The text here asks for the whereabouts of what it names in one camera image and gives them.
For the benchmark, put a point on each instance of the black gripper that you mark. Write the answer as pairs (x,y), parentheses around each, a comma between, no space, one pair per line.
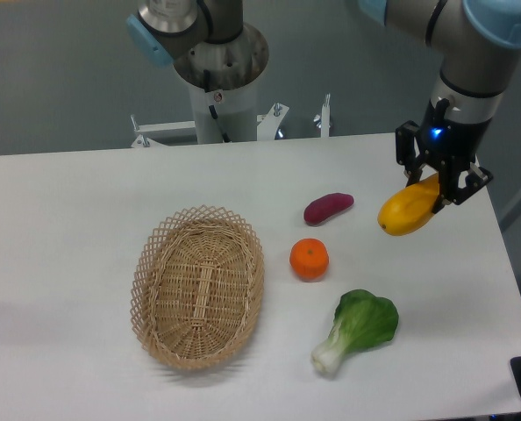
(448,146)

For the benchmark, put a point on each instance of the yellow mango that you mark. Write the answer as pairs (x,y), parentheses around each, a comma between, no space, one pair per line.
(410,208)

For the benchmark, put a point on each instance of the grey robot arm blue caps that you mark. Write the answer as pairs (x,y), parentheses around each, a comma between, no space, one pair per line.
(220,57)

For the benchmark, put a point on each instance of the purple sweet potato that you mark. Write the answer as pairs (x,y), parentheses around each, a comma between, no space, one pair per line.
(327,206)

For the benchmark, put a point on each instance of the orange tangerine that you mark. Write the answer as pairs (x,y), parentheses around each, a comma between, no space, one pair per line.
(309,259)

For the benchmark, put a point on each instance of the green bok choy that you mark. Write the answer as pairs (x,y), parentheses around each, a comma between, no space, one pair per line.
(362,321)

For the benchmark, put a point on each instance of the woven wicker basket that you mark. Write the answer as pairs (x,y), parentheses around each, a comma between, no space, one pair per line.
(198,288)

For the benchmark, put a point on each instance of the white metal base frame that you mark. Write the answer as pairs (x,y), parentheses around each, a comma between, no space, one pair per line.
(268,127)

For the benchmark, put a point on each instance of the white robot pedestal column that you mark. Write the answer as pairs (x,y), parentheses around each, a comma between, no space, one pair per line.
(224,115)

